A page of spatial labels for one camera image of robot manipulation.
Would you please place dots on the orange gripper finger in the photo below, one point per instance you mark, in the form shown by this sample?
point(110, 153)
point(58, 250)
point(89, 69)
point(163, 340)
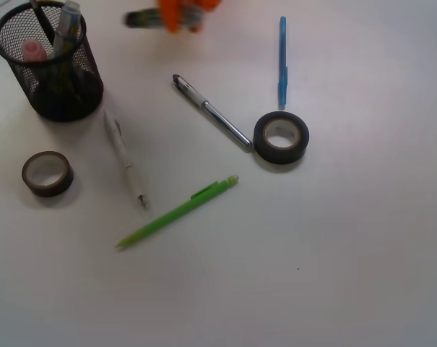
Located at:
point(171, 11)
point(206, 5)

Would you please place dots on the black cap marker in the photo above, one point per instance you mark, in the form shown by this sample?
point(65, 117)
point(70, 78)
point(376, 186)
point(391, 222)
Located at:
point(152, 18)

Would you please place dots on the red cap marker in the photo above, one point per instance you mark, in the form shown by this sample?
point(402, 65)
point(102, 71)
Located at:
point(33, 51)

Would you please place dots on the blue thin pen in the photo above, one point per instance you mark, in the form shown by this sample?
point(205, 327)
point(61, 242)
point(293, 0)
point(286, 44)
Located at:
point(282, 83)

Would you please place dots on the silver metal pen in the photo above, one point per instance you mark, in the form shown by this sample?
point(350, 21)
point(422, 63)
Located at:
point(200, 102)

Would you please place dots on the black mesh pen holder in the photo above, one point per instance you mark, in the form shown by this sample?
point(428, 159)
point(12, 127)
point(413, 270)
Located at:
point(19, 24)

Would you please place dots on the white click pen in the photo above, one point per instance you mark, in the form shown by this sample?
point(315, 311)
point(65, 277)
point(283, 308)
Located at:
point(114, 133)

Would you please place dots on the black pen in holder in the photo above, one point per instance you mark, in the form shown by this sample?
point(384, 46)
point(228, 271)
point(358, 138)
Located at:
point(43, 20)

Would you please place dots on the black electrical tape roll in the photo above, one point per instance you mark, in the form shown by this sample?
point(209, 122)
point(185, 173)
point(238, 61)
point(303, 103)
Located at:
point(280, 155)

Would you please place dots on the green mechanical pencil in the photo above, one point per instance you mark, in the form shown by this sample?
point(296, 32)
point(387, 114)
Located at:
point(200, 198)

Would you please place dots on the brown tape roll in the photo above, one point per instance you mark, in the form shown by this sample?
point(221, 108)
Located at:
point(47, 174)

